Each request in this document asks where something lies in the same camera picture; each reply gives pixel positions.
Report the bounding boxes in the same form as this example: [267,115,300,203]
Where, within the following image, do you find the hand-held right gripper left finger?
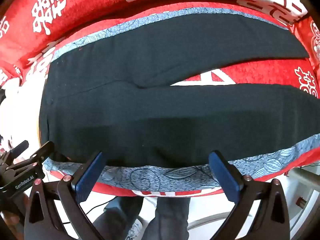
[24,151,107,240]

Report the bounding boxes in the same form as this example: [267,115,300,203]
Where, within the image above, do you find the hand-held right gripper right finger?
[209,150,290,240]

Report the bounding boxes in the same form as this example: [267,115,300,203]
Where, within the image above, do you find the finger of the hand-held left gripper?
[9,140,29,158]
[25,141,55,165]

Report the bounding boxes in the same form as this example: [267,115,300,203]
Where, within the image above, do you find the black pants with grey stripe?
[39,6,320,198]

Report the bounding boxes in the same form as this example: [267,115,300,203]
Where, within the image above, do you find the person's left hand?
[0,210,21,231]

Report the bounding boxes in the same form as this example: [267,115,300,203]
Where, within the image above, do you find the person's leg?
[154,196,191,240]
[104,196,145,240]

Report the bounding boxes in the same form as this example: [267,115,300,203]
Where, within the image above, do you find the white printed shoe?
[125,216,144,240]

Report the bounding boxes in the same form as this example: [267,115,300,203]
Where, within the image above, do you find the black cable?
[86,197,118,215]

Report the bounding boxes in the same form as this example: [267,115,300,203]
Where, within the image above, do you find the white metal frame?
[285,165,320,240]

